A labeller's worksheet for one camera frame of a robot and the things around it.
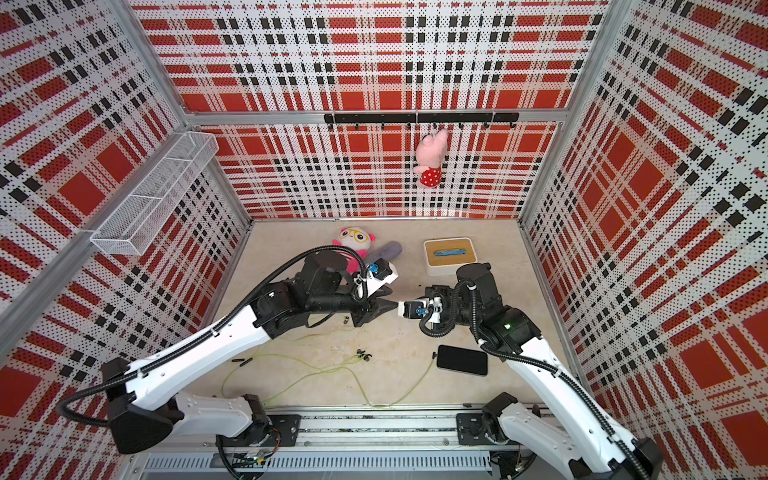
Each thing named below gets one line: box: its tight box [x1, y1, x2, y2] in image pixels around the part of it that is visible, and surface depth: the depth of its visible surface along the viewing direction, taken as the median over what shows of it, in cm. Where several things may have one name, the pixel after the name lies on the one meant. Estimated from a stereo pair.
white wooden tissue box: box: [423, 237, 478, 277], surface depth 108 cm
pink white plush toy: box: [331, 226, 376, 274], surface depth 109 cm
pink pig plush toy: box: [413, 128, 449, 188], surface depth 96 cm
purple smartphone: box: [437, 344, 488, 376], surface depth 88 cm
